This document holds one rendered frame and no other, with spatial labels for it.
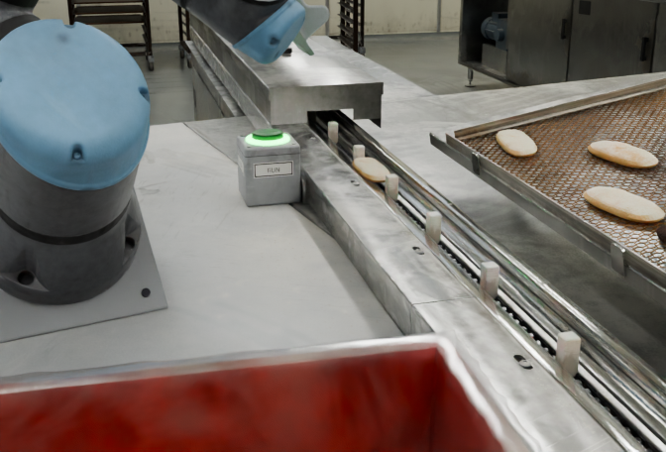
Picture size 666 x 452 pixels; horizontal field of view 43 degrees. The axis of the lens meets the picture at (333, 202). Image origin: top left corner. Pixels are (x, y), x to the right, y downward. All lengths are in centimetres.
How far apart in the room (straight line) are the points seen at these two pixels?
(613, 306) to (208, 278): 39
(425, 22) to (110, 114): 780
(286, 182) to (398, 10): 725
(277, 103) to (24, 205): 67
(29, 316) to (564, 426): 46
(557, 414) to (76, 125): 38
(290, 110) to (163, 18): 658
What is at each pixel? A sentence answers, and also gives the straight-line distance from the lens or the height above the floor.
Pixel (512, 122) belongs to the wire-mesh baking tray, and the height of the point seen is 91.
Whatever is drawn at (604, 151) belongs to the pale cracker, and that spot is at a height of 92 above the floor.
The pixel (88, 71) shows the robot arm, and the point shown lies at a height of 106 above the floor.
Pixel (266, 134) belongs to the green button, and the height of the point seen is 91.
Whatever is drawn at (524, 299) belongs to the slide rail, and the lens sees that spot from 76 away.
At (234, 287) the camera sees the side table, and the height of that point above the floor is 82.
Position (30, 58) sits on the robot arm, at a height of 107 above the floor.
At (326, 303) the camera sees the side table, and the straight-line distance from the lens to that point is 81.
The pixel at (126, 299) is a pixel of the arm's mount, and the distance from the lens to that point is 81.
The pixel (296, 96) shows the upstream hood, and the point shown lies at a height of 90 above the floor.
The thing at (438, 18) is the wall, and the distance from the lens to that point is 842.
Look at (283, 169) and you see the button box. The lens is 106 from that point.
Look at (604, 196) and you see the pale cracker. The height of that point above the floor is 91.
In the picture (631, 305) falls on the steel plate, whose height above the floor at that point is 82.
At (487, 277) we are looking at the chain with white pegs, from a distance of 77.
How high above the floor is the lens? 117
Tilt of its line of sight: 19 degrees down
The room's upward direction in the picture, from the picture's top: straight up
